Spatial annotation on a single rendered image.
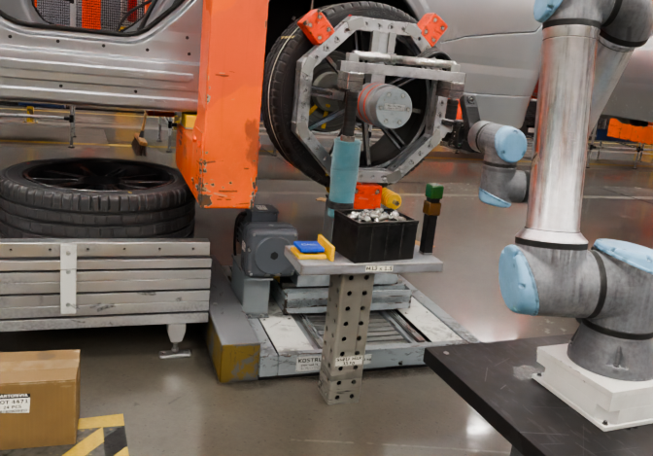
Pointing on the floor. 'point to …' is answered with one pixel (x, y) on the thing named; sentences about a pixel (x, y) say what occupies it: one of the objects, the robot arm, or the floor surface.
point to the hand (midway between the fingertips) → (446, 120)
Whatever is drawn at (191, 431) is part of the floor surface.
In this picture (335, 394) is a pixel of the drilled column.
